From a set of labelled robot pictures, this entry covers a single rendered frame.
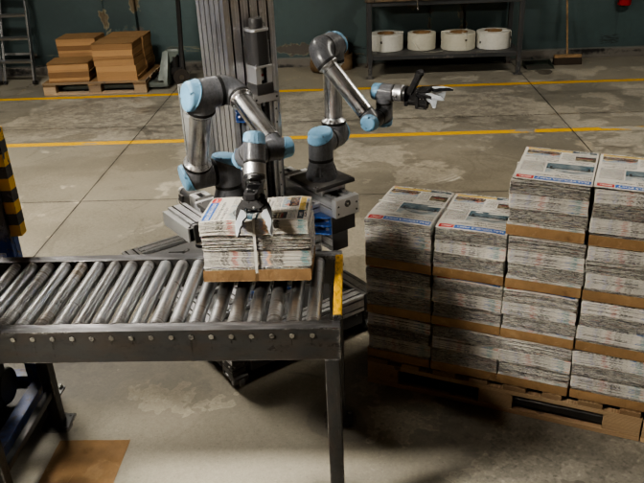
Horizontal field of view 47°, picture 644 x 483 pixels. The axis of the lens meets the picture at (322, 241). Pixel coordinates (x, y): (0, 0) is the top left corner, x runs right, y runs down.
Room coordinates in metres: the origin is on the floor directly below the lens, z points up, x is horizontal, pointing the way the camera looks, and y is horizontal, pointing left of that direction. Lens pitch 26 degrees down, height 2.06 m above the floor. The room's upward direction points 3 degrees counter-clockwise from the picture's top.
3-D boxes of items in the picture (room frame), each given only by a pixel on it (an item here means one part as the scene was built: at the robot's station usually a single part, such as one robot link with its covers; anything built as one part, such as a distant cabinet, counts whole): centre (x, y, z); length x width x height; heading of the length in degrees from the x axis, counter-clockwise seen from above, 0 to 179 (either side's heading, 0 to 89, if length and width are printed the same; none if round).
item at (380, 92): (3.25, -0.31, 1.21); 0.11 x 0.08 x 0.09; 61
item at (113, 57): (8.78, 2.49, 0.28); 1.20 x 0.83 x 0.57; 87
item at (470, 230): (2.69, -0.78, 0.42); 1.17 x 0.39 x 0.83; 66
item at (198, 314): (2.27, 0.42, 0.77); 0.47 x 0.05 x 0.05; 177
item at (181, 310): (2.28, 0.48, 0.77); 0.47 x 0.05 x 0.05; 177
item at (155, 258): (2.53, 0.59, 0.74); 1.34 x 0.05 x 0.12; 87
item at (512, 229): (2.63, -0.91, 0.86); 0.38 x 0.29 x 0.04; 156
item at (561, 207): (2.64, -0.91, 0.95); 0.38 x 0.29 x 0.23; 156
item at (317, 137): (3.27, -0.02, 0.98); 0.13 x 0.12 x 0.14; 150
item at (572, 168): (2.63, -0.91, 1.06); 0.37 x 0.29 x 0.01; 156
